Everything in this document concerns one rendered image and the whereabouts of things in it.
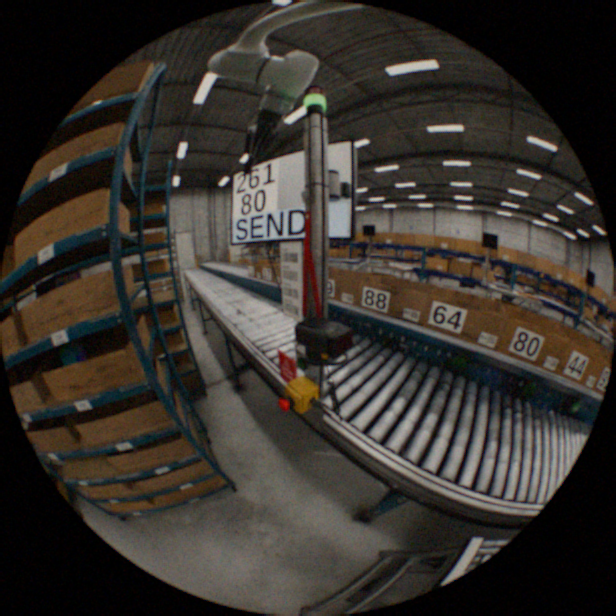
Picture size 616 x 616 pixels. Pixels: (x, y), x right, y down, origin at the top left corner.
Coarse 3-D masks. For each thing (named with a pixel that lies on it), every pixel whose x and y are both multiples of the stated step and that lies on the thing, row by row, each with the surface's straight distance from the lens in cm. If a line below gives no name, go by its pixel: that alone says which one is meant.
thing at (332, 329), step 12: (300, 324) 37; (312, 324) 35; (324, 324) 35; (336, 324) 34; (300, 336) 36; (312, 336) 33; (324, 336) 32; (336, 336) 31; (348, 336) 33; (312, 348) 35; (324, 348) 32; (336, 348) 31; (348, 348) 34; (312, 360) 39; (324, 360) 39
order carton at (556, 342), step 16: (512, 320) 92; (528, 320) 126; (544, 320) 130; (512, 336) 94; (544, 336) 99; (560, 336) 104; (512, 352) 97; (544, 352) 103; (560, 352) 107; (544, 368) 107
